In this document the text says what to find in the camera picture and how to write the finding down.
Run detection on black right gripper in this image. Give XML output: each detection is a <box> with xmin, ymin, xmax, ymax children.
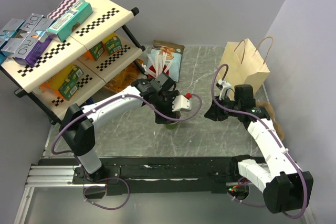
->
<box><xmin>204</xmin><ymin>94</ymin><xmax>241</xmax><ymax>121</ymax></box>

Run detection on cream two-tier shelf rack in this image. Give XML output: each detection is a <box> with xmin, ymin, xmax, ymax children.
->
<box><xmin>1</xmin><ymin>0</ymin><xmax>145</xmax><ymax>123</ymax></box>

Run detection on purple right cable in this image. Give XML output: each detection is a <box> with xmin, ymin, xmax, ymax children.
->
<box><xmin>211</xmin><ymin>63</ymin><xmax>308</xmax><ymax>219</ymax></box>

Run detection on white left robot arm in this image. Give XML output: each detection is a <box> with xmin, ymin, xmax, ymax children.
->
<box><xmin>59</xmin><ymin>73</ymin><xmax>181</xmax><ymax>183</ymax></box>

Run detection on blue snack pouch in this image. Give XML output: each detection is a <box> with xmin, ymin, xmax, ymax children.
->
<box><xmin>145</xmin><ymin>40</ymin><xmax>185</xmax><ymax>82</ymax></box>

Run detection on black plastic cup lid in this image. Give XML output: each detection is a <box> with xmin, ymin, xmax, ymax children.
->
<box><xmin>165</xmin><ymin>111</ymin><xmax>181</xmax><ymax>125</ymax></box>

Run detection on green paper coffee cup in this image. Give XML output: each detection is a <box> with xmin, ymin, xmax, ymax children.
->
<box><xmin>165</xmin><ymin>122</ymin><xmax>179</xmax><ymax>130</ymax></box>

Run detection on orange snack bag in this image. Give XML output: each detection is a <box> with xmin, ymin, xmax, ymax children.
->
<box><xmin>104</xmin><ymin>62</ymin><xmax>140</xmax><ymax>93</ymax></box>

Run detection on silver purple box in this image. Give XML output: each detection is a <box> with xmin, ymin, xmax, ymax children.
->
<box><xmin>1</xmin><ymin>14</ymin><xmax>54</xmax><ymax>66</ymax></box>

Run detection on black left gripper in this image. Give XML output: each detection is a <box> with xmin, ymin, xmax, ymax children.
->
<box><xmin>154</xmin><ymin>91</ymin><xmax>180</xmax><ymax>124</ymax></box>

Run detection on white wrapped straws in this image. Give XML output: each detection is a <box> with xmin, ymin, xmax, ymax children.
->
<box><xmin>141</xmin><ymin>52</ymin><xmax>172</xmax><ymax>78</ymax></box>

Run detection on brown cardboard cup carrier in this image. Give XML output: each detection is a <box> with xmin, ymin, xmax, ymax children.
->
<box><xmin>256</xmin><ymin>101</ymin><xmax>285</xmax><ymax>142</ymax></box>

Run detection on blue silver box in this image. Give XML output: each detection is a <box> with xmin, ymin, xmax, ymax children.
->
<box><xmin>0</xmin><ymin>18</ymin><xmax>25</xmax><ymax>49</ymax></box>

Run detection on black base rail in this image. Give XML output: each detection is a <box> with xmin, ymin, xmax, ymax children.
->
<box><xmin>72</xmin><ymin>155</ymin><xmax>251</xmax><ymax>196</ymax></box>

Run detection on brown paper bag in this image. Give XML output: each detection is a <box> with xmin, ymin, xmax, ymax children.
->
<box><xmin>216</xmin><ymin>36</ymin><xmax>274</xmax><ymax>93</ymax></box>

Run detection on teal box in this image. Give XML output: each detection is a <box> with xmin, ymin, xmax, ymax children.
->
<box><xmin>47</xmin><ymin>0</ymin><xmax>93</xmax><ymax>42</ymax></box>

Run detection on orange green large box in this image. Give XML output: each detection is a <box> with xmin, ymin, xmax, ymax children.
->
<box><xmin>39</xmin><ymin>63</ymin><xmax>83</xmax><ymax>101</ymax></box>

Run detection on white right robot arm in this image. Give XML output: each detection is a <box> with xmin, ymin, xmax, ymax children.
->
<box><xmin>204</xmin><ymin>81</ymin><xmax>313</xmax><ymax>214</ymax></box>

